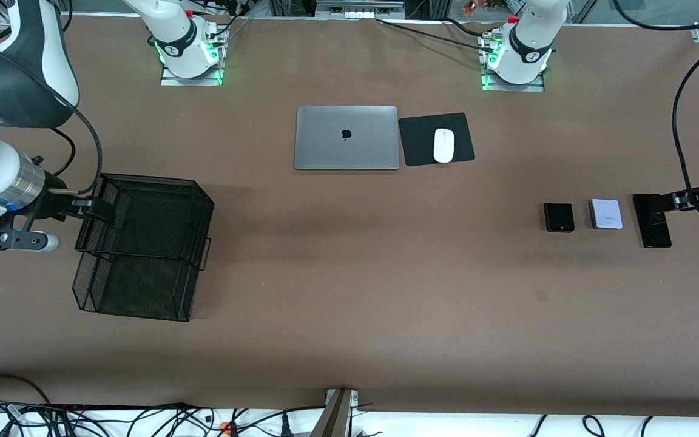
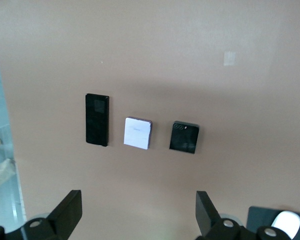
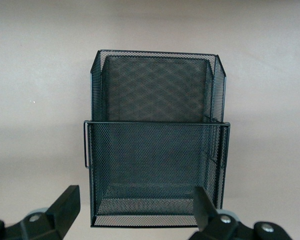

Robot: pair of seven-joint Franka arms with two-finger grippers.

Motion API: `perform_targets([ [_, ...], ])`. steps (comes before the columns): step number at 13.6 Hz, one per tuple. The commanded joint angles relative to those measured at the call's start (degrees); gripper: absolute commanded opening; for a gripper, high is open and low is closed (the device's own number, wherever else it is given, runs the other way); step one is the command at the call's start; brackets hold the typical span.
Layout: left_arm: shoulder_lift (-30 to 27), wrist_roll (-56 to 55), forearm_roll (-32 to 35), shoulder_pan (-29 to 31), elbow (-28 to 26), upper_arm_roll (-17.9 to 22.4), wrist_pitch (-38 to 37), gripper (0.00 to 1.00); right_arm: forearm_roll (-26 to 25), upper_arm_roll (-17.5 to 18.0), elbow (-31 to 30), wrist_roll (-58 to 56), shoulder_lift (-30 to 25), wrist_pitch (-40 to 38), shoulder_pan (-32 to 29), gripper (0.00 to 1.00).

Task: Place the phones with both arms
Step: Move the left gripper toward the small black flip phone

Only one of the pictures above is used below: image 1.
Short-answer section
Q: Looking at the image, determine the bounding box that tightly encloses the black slab smartphone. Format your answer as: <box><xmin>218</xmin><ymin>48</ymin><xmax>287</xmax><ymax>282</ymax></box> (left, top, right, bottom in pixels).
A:
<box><xmin>633</xmin><ymin>194</ymin><xmax>672</xmax><ymax>249</ymax></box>

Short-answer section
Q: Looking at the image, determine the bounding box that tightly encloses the lavender flip phone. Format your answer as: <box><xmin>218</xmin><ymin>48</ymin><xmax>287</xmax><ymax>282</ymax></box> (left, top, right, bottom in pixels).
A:
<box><xmin>590</xmin><ymin>198</ymin><xmax>624</xmax><ymax>230</ymax></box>

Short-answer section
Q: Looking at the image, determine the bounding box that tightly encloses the black flip phone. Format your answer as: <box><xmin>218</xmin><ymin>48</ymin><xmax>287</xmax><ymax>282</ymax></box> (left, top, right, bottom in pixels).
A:
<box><xmin>544</xmin><ymin>203</ymin><xmax>575</xmax><ymax>233</ymax></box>

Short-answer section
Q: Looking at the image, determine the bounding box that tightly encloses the white computer mouse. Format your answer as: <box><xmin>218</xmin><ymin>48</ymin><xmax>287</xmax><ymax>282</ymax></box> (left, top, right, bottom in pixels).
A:
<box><xmin>433</xmin><ymin>128</ymin><xmax>455</xmax><ymax>164</ymax></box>

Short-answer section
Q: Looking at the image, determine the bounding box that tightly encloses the silver closed laptop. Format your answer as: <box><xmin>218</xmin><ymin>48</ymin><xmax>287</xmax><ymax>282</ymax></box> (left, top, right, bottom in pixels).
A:
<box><xmin>294</xmin><ymin>106</ymin><xmax>400</xmax><ymax>171</ymax></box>

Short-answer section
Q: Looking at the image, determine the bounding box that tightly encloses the black mouse pad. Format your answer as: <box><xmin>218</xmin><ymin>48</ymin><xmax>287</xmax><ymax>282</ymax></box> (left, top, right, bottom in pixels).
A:
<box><xmin>398</xmin><ymin>112</ymin><xmax>476</xmax><ymax>167</ymax></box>

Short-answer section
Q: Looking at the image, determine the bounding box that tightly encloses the grey power strip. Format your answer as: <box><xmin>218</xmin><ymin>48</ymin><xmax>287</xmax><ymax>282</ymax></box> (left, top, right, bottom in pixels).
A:
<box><xmin>316</xmin><ymin>0</ymin><xmax>405</xmax><ymax>19</ymax></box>

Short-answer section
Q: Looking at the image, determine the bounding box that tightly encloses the black wire mesh tray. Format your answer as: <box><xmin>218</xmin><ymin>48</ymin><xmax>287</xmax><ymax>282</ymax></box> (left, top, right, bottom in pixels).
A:
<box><xmin>72</xmin><ymin>174</ymin><xmax>215</xmax><ymax>322</ymax></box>

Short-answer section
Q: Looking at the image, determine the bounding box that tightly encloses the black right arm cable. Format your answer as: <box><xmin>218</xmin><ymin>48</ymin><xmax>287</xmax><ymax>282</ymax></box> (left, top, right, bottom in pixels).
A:
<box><xmin>0</xmin><ymin>42</ymin><xmax>104</xmax><ymax>198</ymax></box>

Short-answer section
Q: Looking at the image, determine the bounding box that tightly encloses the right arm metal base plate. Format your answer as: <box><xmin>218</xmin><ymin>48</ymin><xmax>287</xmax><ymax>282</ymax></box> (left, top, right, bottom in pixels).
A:
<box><xmin>161</xmin><ymin>61</ymin><xmax>225</xmax><ymax>87</ymax></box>

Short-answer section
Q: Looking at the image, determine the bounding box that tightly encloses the grey looped floor cable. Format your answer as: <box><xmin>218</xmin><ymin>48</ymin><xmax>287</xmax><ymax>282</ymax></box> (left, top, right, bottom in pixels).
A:
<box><xmin>0</xmin><ymin>374</ymin><xmax>52</xmax><ymax>406</ymax></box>

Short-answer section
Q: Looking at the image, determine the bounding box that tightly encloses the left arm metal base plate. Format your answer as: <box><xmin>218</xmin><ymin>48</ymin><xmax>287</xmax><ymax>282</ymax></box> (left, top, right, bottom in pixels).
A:
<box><xmin>481</xmin><ymin>67</ymin><xmax>545</xmax><ymax>93</ymax></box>

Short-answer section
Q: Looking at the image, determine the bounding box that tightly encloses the short black table cable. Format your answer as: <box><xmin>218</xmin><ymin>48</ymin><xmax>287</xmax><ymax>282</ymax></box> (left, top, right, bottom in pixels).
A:
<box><xmin>441</xmin><ymin>17</ymin><xmax>487</xmax><ymax>39</ymax></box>

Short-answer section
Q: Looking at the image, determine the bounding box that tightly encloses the long black table cable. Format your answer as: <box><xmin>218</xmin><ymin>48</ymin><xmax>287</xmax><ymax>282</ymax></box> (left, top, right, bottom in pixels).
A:
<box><xmin>376</xmin><ymin>18</ymin><xmax>493</xmax><ymax>53</ymax></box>

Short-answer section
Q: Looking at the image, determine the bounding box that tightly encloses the metal camera post bracket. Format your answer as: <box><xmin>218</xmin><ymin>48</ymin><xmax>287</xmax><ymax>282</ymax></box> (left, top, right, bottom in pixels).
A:
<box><xmin>310</xmin><ymin>388</ymin><xmax>360</xmax><ymax>437</ymax></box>

